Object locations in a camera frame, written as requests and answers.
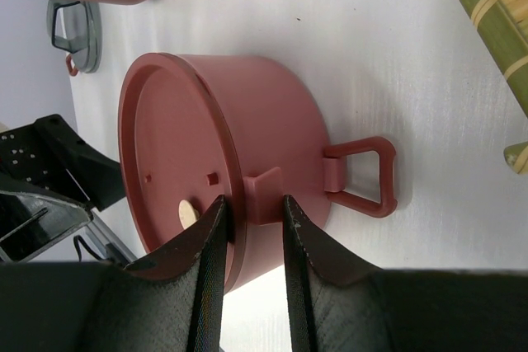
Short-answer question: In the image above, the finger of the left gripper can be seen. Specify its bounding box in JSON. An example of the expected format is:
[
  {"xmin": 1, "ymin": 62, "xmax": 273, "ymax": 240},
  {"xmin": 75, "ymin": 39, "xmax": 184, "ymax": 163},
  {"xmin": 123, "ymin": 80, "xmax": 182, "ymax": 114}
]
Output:
[
  {"xmin": 1, "ymin": 191, "xmax": 92, "ymax": 263},
  {"xmin": 33, "ymin": 115, "xmax": 124, "ymax": 210}
]

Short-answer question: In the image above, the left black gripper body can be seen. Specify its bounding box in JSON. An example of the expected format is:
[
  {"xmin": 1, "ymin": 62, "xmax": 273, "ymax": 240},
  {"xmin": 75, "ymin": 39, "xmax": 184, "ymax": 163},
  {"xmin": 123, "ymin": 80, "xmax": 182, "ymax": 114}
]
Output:
[{"xmin": 1, "ymin": 123, "xmax": 89, "ymax": 206}]

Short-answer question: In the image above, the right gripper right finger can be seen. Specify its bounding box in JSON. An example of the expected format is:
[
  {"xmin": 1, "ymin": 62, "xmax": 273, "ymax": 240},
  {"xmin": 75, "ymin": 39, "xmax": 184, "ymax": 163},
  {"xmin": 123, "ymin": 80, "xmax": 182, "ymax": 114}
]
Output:
[{"xmin": 283, "ymin": 195, "xmax": 527, "ymax": 351}]

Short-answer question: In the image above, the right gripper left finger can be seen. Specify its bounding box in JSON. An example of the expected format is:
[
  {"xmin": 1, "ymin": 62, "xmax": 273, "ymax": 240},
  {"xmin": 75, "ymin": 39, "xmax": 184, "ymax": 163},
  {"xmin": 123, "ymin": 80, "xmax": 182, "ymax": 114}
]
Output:
[{"xmin": 1, "ymin": 195, "xmax": 229, "ymax": 351}]

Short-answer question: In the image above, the dark red lid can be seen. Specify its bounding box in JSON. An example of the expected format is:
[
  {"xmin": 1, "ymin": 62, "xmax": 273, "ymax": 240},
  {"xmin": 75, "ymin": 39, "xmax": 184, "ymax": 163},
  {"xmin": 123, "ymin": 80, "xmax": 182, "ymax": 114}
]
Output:
[{"xmin": 118, "ymin": 53, "xmax": 246, "ymax": 291}]

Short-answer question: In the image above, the pink steel-lined pot with handles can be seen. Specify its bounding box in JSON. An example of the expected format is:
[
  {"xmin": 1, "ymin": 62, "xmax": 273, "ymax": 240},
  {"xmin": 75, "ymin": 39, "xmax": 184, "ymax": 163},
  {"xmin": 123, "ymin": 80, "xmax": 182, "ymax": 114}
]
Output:
[{"xmin": 117, "ymin": 51, "xmax": 399, "ymax": 296}]

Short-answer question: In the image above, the bamboo serving mat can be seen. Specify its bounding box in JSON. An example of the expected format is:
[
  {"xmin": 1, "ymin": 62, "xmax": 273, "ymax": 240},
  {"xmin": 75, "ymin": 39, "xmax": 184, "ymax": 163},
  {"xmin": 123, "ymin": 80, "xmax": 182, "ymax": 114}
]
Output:
[{"xmin": 431, "ymin": 0, "xmax": 528, "ymax": 175}]

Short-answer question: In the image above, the grey transparent lid with handles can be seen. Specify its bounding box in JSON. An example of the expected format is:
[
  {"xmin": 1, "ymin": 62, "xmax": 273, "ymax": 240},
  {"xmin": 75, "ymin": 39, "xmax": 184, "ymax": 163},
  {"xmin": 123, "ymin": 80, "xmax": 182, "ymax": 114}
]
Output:
[{"xmin": 46, "ymin": 0, "xmax": 102, "ymax": 77}]

